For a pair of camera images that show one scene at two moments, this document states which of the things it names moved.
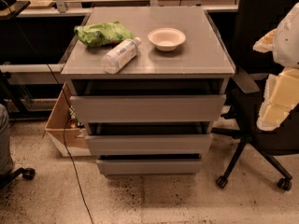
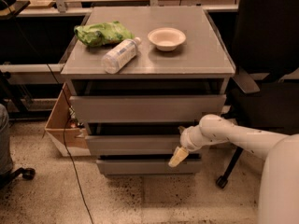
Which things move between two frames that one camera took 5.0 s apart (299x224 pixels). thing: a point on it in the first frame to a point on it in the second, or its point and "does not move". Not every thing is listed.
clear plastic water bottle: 116,60 does not move
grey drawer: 149,145 does not move
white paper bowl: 166,38 does not move
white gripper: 289,42 to 188,139
